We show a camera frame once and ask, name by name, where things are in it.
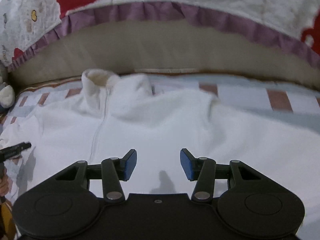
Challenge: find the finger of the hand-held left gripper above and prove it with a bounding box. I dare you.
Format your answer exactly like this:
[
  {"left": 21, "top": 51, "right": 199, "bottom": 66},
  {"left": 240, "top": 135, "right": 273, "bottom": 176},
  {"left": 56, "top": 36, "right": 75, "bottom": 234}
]
[{"left": 0, "top": 142, "right": 32, "bottom": 160}]

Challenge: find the beige bed base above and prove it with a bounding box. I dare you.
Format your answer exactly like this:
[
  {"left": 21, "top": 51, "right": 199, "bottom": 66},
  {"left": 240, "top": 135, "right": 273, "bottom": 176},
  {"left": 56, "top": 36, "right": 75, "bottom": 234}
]
[{"left": 10, "top": 21, "right": 320, "bottom": 90}]

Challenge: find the person's left hand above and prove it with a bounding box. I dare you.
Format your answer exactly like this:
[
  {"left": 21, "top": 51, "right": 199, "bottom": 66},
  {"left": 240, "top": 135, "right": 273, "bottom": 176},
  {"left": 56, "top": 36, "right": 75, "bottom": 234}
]
[{"left": 0, "top": 174, "right": 10, "bottom": 197}]

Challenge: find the white fleece jacket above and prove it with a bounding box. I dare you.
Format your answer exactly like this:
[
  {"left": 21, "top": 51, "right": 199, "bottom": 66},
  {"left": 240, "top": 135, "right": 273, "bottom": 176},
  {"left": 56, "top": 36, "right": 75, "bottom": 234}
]
[{"left": 0, "top": 68, "right": 320, "bottom": 240}]

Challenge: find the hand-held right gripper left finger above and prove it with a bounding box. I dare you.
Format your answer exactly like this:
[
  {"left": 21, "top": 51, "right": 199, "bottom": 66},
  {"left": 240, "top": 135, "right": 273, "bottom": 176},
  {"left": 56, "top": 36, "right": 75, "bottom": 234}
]
[{"left": 55, "top": 149, "right": 138, "bottom": 203}]

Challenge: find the checkered rug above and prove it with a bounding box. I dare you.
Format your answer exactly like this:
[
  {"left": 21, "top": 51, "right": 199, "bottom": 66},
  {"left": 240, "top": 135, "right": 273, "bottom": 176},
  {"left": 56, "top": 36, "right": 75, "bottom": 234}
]
[{"left": 0, "top": 75, "right": 320, "bottom": 135}]

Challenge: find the grey bunny plush toy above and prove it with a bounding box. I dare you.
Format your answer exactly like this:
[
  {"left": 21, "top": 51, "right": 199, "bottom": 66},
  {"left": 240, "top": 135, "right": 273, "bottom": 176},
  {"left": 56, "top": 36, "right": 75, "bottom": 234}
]
[{"left": 0, "top": 62, "right": 15, "bottom": 110}]

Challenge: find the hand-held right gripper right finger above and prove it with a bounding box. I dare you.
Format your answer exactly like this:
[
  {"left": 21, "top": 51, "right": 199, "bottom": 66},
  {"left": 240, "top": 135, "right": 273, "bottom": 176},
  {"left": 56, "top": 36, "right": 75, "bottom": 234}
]
[{"left": 180, "top": 148, "right": 263, "bottom": 202}]

